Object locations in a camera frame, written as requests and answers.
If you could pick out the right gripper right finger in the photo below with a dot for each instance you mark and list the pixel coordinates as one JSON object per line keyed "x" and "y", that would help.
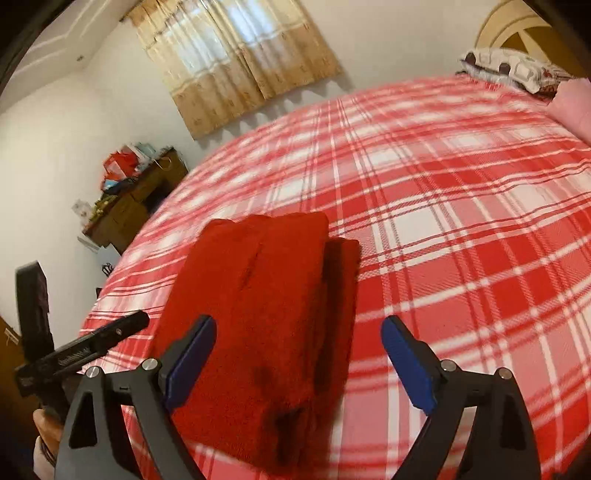
{"x": 501, "y": 444}

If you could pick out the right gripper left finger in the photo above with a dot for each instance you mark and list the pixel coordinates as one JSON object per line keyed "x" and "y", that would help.
{"x": 95, "y": 443}

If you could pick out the red knit sweater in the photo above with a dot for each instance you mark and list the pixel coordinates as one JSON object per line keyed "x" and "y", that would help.
{"x": 282, "y": 292}

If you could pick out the person left hand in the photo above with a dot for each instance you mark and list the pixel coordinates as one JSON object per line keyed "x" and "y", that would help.
{"x": 46, "y": 445}

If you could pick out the white blue paper bag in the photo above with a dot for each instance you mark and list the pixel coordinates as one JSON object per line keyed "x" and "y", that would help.
{"x": 108, "y": 257}

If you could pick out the white card on desk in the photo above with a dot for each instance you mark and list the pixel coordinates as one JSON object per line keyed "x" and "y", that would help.
{"x": 84, "y": 211}

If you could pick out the brown wooden desk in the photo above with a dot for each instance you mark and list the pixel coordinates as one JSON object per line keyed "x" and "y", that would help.
{"x": 120, "y": 217}

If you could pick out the red gift bag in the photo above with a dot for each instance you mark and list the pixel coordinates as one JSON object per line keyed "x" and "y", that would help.
{"x": 120, "y": 165}

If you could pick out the red plaid bed sheet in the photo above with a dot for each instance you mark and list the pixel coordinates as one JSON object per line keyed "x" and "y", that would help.
{"x": 472, "y": 208}

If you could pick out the pink blanket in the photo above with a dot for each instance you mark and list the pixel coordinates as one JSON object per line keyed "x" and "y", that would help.
{"x": 571, "y": 107}

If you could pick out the beige patterned curtain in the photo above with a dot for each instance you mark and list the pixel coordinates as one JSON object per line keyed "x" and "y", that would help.
{"x": 220, "y": 60}

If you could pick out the patterned white pillow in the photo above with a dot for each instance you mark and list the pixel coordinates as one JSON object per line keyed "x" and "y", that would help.
{"x": 514, "y": 68}

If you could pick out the beige wooden headboard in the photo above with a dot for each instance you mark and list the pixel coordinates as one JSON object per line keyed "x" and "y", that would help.
{"x": 515, "y": 25}

